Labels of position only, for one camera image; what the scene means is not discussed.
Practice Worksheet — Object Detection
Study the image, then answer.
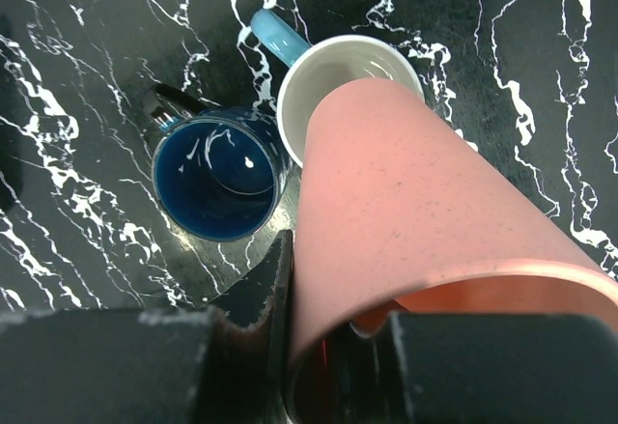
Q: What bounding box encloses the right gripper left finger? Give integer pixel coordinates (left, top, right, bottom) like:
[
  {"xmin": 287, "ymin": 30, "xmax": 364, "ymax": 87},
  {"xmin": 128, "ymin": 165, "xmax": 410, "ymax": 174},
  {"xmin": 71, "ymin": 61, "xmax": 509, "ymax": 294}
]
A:
[{"xmin": 1, "ymin": 230, "xmax": 293, "ymax": 423}]

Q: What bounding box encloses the pink plastic cup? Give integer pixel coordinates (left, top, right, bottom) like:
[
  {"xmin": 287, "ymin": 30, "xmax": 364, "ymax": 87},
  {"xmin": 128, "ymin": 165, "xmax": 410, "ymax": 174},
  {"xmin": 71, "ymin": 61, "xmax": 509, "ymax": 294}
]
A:
[{"xmin": 284, "ymin": 79, "xmax": 617, "ymax": 423}]

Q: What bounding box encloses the dark blue mug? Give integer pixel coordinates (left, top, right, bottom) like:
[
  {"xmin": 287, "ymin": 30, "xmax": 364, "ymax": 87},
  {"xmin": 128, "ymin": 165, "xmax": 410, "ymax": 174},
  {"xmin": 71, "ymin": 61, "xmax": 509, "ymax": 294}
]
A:
[{"xmin": 142, "ymin": 84, "xmax": 294, "ymax": 242}]

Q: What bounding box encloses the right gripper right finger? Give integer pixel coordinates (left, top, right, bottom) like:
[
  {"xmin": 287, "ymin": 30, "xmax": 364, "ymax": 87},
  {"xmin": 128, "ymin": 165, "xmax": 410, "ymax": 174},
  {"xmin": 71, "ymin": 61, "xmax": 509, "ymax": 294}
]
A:
[{"xmin": 327, "ymin": 312, "xmax": 617, "ymax": 423}]

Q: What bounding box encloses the light blue mug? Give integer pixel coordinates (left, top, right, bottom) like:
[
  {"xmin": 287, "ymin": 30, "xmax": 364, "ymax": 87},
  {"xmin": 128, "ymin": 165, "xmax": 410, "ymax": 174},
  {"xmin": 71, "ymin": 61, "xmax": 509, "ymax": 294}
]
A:
[{"xmin": 250, "ymin": 9, "xmax": 425, "ymax": 167}]

